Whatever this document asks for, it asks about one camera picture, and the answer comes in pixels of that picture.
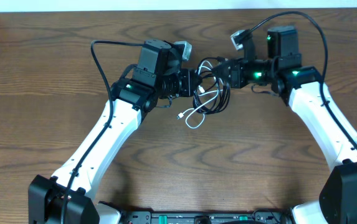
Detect black USB cable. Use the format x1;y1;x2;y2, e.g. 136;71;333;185
192;56;231;115

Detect white USB cable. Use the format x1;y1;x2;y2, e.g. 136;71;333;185
176;60;224;130

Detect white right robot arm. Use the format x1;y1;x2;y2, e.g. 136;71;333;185
212;26;357;223

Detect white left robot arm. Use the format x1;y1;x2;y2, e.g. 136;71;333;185
28;39;201;223

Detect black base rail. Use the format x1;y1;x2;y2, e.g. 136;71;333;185
98;210;291;224

